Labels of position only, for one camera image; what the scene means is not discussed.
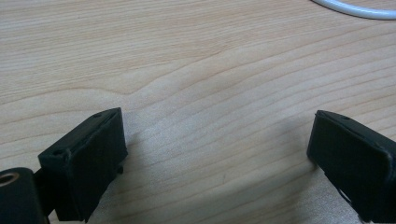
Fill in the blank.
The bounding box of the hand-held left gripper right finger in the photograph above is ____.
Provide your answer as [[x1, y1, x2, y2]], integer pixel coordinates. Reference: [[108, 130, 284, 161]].
[[306, 109, 396, 224]]

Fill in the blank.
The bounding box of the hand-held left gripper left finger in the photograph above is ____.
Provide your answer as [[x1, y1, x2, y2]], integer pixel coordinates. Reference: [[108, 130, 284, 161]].
[[37, 106, 129, 223]]

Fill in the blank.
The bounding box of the white cable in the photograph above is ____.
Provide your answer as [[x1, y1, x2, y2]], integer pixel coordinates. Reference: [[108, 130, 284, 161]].
[[311, 0, 396, 21]]

